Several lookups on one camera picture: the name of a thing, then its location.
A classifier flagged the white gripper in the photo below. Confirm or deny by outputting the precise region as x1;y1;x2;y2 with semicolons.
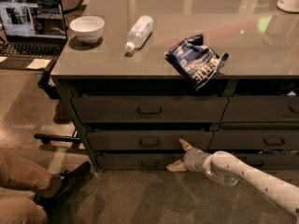
166;139;212;174

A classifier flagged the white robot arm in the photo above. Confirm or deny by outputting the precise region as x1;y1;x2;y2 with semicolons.
166;139;299;218

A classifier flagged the dark drawer cabinet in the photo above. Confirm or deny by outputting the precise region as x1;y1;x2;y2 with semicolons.
51;0;299;170

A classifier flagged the blue chip bag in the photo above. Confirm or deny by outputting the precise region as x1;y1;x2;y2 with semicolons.
164;34;229;91

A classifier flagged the black shoe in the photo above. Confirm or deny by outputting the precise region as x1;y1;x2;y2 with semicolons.
33;161;91;210

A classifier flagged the clear plastic water bottle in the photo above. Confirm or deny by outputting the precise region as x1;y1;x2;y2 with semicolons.
125;15;153;52

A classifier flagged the black chair base leg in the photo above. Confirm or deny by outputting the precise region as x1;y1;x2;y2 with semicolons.
34;133;81;144

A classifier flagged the white ceramic bowl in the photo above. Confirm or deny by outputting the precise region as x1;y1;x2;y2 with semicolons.
70;16;105;44

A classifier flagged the tan trouser leg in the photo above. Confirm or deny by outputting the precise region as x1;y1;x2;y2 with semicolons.
0;197;48;224
0;149;62;198

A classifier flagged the white sticky note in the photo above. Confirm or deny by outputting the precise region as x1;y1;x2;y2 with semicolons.
27;59;50;70

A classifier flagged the open black laptop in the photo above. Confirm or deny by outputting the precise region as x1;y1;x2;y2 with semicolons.
0;0;67;70

